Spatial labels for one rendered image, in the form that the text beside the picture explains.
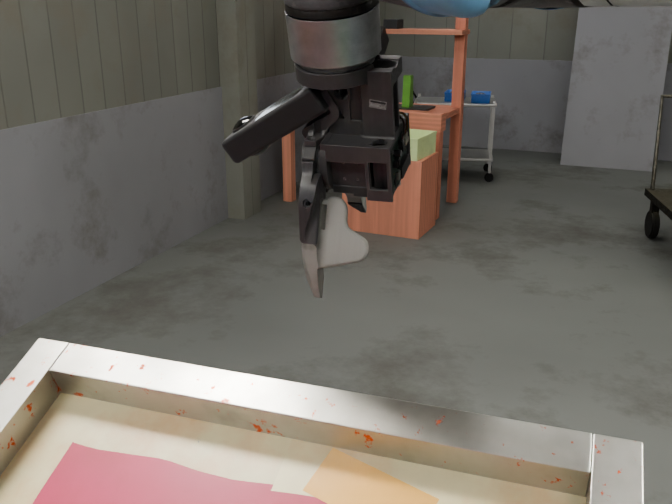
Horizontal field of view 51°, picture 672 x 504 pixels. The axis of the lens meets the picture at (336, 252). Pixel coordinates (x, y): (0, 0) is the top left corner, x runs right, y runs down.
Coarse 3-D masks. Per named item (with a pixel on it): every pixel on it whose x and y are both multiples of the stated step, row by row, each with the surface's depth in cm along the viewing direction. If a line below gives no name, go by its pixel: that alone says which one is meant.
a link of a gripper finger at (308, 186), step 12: (312, 168) 61; (312, 180) 61; (300, 192) 61; (312, 192) 61; (324, 192) 63; (300, 204) 61; (312, 204) 61; (300, 216) 61; (312, 216) 62; (300, 228) 62; (312, 228) 62; (300, 240) 62; (312, 240) 62
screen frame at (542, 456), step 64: (64, 384) 71; (128, 384) 67; (192, 384) 66; (256, 384) 66; (0, 448) 65; (384, 448) 61; (448, 448) 58; (512, 448) 57; (576, 448) 57; (640, 448) 56
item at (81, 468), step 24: (72, 456) 66; (96, 456) 66; (120, 456) 66; (144, 456) 65; (48, 480) 64; (72, 480) 64; (96, 480) 64; (120, 480) 64; (144, 480) 63; (168, 480) 63; (192, 480) 63; (216, 480) 62
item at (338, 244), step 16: (320, 208) 62; (336, 208) 62; (320, 224) 62; (336, 224) 62; (320, 240) 63; (336, 240) 63; (352, 240) 62; (304, 256) 63; (320, 256) 63; (336, 256) 63; (352, 256) 62; (320, 272) 64; (320, 288) 64
